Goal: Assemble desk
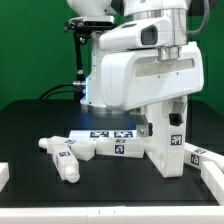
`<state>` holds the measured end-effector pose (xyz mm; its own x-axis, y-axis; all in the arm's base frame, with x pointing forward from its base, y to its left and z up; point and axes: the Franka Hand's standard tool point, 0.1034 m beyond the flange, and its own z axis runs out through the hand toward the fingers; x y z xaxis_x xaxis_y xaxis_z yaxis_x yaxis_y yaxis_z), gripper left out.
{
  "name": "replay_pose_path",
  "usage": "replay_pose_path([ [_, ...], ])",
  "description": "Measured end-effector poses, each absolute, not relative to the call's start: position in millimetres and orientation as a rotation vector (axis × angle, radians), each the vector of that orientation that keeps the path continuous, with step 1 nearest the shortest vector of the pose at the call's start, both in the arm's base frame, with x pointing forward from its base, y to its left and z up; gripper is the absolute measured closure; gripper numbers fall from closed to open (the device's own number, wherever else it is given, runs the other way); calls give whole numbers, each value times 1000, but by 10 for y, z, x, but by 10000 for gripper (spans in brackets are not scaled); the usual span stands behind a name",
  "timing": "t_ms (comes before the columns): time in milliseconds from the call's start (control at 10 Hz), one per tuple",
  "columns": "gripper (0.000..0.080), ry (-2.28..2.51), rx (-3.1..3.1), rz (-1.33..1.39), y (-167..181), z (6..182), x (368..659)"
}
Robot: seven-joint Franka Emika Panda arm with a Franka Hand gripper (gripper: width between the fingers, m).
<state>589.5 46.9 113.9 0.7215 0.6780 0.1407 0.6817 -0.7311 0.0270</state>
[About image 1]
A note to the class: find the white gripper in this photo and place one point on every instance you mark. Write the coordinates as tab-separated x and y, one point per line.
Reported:
133	79

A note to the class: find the white left corner block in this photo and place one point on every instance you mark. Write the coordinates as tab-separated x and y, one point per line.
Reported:
4	174

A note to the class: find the white right corner rail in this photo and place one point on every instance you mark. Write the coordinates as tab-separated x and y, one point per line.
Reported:
214	179

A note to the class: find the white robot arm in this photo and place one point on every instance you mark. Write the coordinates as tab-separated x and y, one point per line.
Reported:
126	11

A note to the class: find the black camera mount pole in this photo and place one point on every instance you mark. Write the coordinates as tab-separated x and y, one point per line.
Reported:
80	73

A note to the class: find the white front rail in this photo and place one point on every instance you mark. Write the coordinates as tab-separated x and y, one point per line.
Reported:
114	215

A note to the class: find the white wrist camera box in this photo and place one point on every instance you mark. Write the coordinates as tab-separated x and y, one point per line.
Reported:
145	33

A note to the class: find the white desk top panel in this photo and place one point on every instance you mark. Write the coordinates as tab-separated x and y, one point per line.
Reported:
165	147

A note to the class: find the black camera on mount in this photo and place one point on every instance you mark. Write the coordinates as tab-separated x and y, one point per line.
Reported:
90	23

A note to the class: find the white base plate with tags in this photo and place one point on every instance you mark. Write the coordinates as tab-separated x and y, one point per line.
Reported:
94	134

